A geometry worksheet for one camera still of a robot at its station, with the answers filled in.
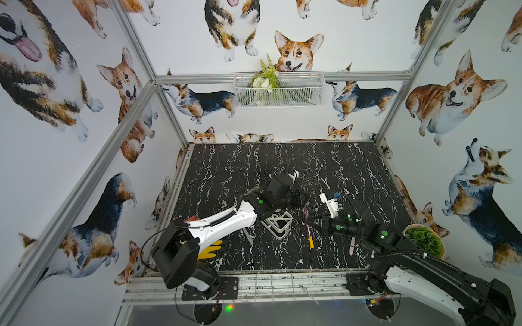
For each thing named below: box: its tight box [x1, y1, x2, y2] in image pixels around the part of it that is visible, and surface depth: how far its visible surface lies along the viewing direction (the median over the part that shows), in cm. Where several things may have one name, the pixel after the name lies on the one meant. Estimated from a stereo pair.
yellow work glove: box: [197, 240, 223, 260], surface depth 83 cm
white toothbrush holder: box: [260, 210, 293, 240], surface depth 83 cm
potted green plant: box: [403, 224, 446, 260], surface depth 76 cm
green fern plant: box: [250, 52, 282, 107], surface depth 87 cm
